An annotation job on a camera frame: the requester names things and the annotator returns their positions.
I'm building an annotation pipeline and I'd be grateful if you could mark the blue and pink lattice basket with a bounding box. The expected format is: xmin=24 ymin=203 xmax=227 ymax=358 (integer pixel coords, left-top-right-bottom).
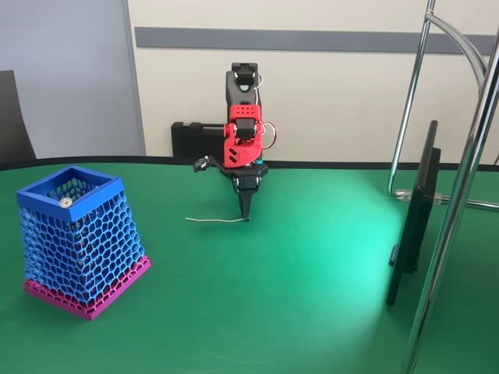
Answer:
xmin=16 ymin=164 xmax=153 ymax=322

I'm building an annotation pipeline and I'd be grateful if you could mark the black plastic case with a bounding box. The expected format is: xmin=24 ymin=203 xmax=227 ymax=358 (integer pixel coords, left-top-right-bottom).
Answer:
xmin=171 ymin=121 xmax=228 ymax=159

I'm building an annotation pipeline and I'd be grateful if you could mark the green cloth with black edge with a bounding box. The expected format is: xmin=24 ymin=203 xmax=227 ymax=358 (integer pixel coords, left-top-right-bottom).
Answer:
xmin=0 ymin=155 xmax=499 ymax=374

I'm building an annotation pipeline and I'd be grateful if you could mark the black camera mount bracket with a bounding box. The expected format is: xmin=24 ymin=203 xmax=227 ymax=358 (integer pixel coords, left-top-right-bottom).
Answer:
xmin=192 ymin=154 xmax=232 ymax=175

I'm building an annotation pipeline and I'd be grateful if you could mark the grey wall rail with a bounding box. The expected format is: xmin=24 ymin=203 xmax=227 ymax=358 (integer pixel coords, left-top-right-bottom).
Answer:
xmin=133 ymin=26 xmax=498 ymax=56

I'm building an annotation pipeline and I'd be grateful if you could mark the chrome tube frame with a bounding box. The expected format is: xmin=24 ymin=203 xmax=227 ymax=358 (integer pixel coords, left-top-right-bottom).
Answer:
xmin=386 ymin=0 xmax=499 ymax=374

